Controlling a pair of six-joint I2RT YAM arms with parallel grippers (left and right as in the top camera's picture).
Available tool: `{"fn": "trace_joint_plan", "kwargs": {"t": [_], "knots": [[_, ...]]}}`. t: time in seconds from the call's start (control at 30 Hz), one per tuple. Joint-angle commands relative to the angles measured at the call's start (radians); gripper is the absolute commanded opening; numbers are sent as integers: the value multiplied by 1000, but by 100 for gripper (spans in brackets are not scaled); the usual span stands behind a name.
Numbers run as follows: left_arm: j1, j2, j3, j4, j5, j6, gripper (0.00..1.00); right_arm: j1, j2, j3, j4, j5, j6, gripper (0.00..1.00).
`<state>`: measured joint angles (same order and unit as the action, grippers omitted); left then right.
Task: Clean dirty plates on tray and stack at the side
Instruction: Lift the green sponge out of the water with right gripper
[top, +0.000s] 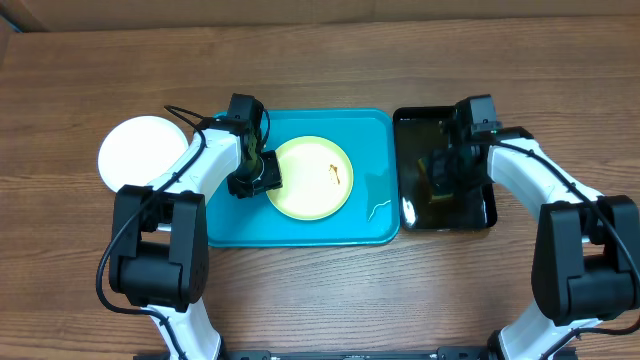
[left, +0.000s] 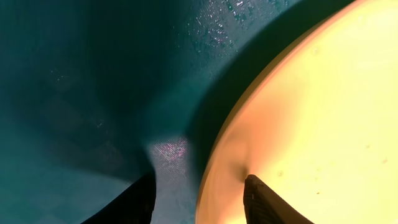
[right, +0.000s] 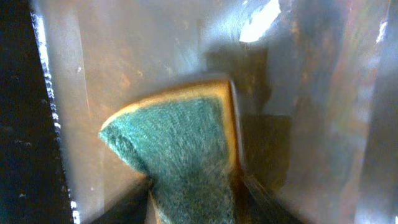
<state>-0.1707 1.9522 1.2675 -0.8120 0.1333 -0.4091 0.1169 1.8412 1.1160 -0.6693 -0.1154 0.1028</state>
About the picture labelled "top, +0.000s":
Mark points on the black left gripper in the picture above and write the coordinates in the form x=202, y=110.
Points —
x=273, y=180

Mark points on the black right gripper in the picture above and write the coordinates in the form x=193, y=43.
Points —
x=447, y=181

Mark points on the green yellow sponge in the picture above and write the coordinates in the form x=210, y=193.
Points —
x=430, y=192

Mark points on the yellow-green plate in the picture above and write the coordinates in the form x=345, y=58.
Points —
x=317, y=178

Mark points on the white plate with stain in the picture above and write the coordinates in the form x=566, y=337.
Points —
x=139, y=150

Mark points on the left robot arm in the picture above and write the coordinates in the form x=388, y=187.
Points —
x=158, y=255

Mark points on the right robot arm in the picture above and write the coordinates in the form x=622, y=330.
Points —
x=585, y=266

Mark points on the black water tray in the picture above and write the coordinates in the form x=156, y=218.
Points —
x=413, y=128

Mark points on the blue plastic tray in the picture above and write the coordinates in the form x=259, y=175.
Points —
x=370, y=215

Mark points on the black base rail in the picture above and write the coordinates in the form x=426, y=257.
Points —
x=442, y=353

